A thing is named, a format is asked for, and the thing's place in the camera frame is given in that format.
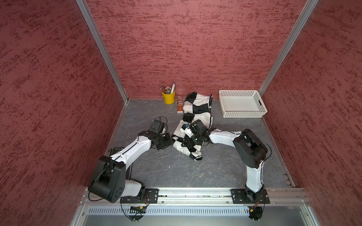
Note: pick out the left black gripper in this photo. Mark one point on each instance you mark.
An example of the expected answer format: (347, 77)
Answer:
(169, 142)

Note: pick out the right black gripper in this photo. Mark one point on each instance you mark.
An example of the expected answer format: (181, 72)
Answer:
(190, 144)

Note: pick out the black white checkered pillowcase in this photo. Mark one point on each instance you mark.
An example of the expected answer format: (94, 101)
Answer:
(195, 107)

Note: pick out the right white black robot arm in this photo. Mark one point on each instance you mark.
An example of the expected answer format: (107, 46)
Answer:
(248, 146)

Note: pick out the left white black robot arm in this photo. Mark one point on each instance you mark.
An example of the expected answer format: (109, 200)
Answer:
(109, 180)

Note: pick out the yellow pencil cup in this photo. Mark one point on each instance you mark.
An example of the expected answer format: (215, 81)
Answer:
(169, 98)

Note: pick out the white perforated plastic basket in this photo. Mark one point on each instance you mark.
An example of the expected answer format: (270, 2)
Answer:
(241, 104)

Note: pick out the bundle of pencils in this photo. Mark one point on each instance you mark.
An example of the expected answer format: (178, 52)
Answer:
(168, 89)

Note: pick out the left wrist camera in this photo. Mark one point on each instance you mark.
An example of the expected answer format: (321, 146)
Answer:
(157, 127)

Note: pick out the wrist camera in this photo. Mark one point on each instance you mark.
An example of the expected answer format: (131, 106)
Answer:
(186, 127)
(157, 127)

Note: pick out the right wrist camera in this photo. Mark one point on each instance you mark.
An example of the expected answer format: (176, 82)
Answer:
(186, 127)

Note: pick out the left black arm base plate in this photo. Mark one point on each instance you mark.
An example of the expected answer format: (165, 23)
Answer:
(146, 196)

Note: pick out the aluminium front rail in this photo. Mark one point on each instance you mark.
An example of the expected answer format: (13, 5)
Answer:
(224, 197)

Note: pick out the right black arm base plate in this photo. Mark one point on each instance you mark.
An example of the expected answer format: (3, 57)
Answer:
(247, 196)

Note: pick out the left aluminium corner post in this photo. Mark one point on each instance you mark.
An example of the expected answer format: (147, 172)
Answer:
(82, 4)

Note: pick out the aluminium corner post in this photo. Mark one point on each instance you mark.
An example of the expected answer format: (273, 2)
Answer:
(82, 4)
(292, 37)

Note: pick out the right aluminium corner post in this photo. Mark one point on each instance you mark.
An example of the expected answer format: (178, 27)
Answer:
(292, 37)

